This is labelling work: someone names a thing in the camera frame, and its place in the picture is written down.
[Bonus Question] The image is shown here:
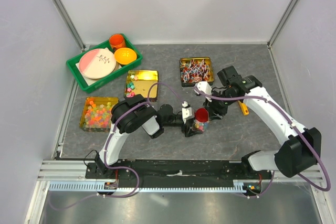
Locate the green plastic tray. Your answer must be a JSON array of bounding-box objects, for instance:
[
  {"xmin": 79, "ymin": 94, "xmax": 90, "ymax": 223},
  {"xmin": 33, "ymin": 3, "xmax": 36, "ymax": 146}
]
[{"xmin": 66, "ymin": 34, "xmax": 142, "ymax": 93}]

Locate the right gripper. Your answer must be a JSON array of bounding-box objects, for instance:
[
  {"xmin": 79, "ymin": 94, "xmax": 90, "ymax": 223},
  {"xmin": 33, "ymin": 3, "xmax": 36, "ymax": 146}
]
[{"xmin": 203, "ymin": 89, "xmax": 238, "ymax": 122}]

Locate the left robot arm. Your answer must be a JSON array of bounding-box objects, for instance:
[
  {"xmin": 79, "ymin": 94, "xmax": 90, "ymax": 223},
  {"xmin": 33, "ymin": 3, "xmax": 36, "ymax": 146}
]
[{"xmin": 94, "ymin": 94, "xmax": 197, "ymax": 178}]

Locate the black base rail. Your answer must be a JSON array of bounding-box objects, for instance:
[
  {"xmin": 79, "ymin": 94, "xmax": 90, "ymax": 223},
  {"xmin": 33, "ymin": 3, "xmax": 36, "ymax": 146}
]
[{"xmin": 85, "ymin": 159, "xmax": 271, "ymax": 189}]

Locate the purple cable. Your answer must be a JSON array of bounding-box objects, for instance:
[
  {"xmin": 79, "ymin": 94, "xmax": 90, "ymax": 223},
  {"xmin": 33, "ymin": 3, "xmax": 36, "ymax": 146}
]
[
  {"xmin": 47, "ymin": 82, "xmax": 187, "ymax": 210},
  {"xmin": 195, "ymin": 84, "xmax": 331, "ymax": 199}
]

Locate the grey cable duct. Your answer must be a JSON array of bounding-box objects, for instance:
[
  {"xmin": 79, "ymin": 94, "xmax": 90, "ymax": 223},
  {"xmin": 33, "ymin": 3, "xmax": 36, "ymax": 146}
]
[{"xmin": 49, "ymin": 181, "xmax": 259, "ymax": 193}]

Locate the tin of pastel star candies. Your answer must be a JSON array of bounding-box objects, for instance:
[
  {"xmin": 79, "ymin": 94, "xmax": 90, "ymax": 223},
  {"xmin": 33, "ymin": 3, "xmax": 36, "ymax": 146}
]
[{"xmin": 123, "ymin": 70, "xmax": 159, "ymax": 102}]

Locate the orange plastic cup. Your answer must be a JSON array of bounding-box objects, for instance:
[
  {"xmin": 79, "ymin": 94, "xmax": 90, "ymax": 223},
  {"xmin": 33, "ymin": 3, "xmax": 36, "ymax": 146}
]
[{"xmin": 109, "ymin": 34, "xmax": 126, "ymax": 50}]

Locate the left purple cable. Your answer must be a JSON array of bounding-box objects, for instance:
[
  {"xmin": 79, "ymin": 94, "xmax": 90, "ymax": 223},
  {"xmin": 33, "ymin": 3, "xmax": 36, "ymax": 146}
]
[{"xmin": 47, "ymin": 82, "xmax": 187, "ymax": 210}]

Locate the tin of bright star candies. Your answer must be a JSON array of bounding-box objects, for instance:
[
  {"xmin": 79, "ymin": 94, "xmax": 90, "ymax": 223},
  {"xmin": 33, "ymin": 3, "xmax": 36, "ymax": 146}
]
[{"xmin": 79, "ymin": 97, "xmax": 119, "ymax": 132}]

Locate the orange plastic bowl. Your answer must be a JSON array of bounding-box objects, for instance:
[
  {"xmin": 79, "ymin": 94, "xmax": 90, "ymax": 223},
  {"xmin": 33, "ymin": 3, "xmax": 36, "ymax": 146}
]
[{"xmin": 114, "ymin": 48, "xmax": 137, "ymax": 66}]

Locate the pink white plate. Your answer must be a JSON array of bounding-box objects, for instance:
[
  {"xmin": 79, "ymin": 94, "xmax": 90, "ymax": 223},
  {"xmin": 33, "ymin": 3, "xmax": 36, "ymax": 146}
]
[{"xmin": 77, "ymin": 48, "xmax": 120, "ymax": 80}]

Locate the clear glass jar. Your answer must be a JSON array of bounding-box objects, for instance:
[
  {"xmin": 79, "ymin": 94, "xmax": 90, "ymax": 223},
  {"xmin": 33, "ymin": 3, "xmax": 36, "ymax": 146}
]
[{"xmin": 192, "ymin": 119, "xmax": 209, "ymax": 133}]

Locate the tin of lollipops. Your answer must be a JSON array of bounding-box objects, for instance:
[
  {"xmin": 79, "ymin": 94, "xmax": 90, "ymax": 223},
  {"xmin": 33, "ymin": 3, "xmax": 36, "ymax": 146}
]
[{"xmin": 179, "ymin": 57, "xmax": 214, "ymax": 88}]

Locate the red round lid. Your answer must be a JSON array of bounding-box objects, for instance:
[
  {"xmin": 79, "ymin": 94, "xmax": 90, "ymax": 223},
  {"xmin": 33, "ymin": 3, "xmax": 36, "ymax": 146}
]
[{"xmin": 195, "ymin": 108, "xmax": 209, "ymax": 123}]

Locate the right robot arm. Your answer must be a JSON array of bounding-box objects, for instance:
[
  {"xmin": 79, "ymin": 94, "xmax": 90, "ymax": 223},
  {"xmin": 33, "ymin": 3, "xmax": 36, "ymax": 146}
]
[{"xmin": 196, "ymin": 66, "xmax": 321, "ymax": 179}]

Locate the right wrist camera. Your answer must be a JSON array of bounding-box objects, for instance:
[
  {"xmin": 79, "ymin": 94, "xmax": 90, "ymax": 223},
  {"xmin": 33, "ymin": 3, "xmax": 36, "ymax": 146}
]
[{"xmin": 194, "ymin": 81, "xmax": 212, "ymax": 102}]

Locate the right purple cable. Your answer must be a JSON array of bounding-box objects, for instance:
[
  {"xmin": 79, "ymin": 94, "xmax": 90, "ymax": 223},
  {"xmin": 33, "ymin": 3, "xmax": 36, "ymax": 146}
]
[{"xmin": 195, "ymin": 84, "xmax": 331, "ymax": 199}]

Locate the yellow plastic scoop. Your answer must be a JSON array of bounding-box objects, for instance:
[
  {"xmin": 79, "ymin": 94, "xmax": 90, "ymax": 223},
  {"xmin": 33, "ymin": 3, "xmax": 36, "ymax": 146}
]
[{"xmin": 238, "ymin": 101, "xmax": 249, "ymax": 115}]

